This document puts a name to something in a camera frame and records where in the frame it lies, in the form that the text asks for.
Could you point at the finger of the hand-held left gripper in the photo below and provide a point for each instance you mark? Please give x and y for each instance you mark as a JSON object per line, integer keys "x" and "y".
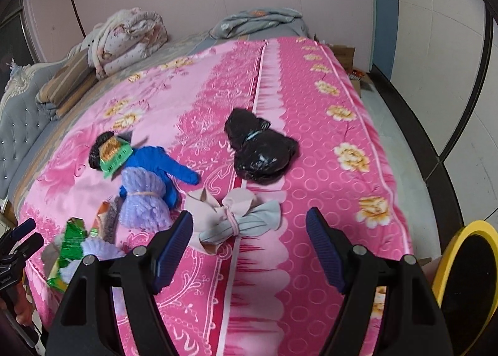
{"x": 23, "y": 227}
{"x": 29, "y": 243}

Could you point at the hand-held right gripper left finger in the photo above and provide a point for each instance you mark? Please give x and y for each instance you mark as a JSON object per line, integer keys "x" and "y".
{"x": 171, "y": 253}

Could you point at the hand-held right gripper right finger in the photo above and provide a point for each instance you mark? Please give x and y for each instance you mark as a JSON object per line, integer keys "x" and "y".
{"x": 325, "y": 251}

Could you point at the green chip bag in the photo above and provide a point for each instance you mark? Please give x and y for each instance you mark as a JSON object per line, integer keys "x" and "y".
{"x": 72, "y": 243}

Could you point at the yellow trash bin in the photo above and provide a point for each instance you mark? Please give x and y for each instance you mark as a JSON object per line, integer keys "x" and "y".
{"x": 447, "y": 262}

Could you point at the person's left hand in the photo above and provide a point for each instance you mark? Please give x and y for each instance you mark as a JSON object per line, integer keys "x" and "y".
{"x": 19, "y": 309}

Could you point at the beige grey cloth bundle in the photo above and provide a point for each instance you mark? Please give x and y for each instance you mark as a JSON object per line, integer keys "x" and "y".
{"x": 218, "y": 212}

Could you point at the orange snack wrapper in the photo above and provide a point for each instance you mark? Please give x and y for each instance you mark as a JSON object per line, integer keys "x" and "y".
{"x": 101, "y": 220}

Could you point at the blue cloth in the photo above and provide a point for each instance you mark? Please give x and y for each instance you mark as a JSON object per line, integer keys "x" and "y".
{"x": 155, "y": 161}

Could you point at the grey tufted headboard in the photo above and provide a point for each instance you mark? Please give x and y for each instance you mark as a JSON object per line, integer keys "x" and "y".
{"x": 19, "y": 126}

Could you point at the black yarn bundle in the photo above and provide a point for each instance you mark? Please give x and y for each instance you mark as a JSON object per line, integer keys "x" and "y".
{"x": 95, "y": 151}

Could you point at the small green snack wrapper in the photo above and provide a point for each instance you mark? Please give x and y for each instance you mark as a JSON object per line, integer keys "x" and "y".
{"x": 114, "y": 155}

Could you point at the black plastic bag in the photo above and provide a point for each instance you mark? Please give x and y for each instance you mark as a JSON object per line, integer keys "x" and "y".
{"x": 264, "y": 153}

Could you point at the pink floral bedsheet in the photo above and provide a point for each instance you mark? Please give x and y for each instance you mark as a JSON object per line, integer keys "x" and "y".
{"x": 311, "y": 107}

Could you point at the striped folded blanket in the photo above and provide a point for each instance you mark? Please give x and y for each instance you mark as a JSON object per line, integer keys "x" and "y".
{"x": 66, "y": 83}

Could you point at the black bin liner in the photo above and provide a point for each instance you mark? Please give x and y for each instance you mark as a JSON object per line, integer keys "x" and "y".
{"x": 472, "y": 278}

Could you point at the snack packets on floor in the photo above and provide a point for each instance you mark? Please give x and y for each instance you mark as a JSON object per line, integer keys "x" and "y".
{"x": 356, "y": 75}

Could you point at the cardboard box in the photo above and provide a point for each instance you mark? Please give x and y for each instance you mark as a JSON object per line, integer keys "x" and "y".
{"x": 344, "y": 54}

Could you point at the dark window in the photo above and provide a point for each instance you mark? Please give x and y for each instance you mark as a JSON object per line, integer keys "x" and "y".
{"x": 13, "y": 29}

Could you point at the folded floral quilt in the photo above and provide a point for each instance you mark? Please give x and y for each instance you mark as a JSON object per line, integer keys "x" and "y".
{"x": 124, "y": 37}

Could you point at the grey floral blanket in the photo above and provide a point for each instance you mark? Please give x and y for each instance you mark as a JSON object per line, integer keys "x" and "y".
{"x": 256, "y": 23}

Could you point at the black door frame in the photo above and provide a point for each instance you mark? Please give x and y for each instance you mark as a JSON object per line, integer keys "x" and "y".
{"x": 482, "y": 48}

